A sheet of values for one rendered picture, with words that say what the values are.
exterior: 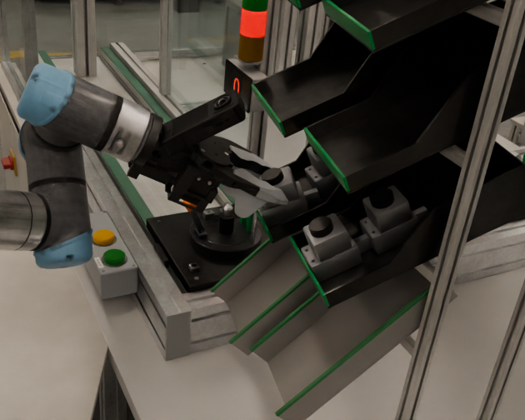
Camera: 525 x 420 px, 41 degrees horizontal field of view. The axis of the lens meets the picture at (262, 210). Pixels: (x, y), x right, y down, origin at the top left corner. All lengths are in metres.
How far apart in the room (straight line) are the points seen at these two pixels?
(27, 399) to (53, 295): 0.27
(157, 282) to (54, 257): 0.37
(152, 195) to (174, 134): 0.72
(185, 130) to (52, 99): 0.16
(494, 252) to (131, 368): 0.80
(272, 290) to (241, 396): 0.20
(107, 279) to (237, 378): 0.29
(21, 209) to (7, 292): 0.56
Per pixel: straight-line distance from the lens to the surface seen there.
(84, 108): 0.88
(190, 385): 1.21
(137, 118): 0.89
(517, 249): 1.63
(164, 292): 1.25
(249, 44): 1.40
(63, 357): 1.27
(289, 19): 2.17
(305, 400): 0.96
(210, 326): 1.24
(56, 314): 1.36
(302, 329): 1.05
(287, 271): 1.11
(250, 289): 1.15
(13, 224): 0.88
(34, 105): 0.88
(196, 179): 0.93
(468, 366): 1.36
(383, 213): 0.87
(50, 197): 0.94
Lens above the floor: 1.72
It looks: 30 degrees down
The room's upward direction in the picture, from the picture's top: 6 degrees clockwise
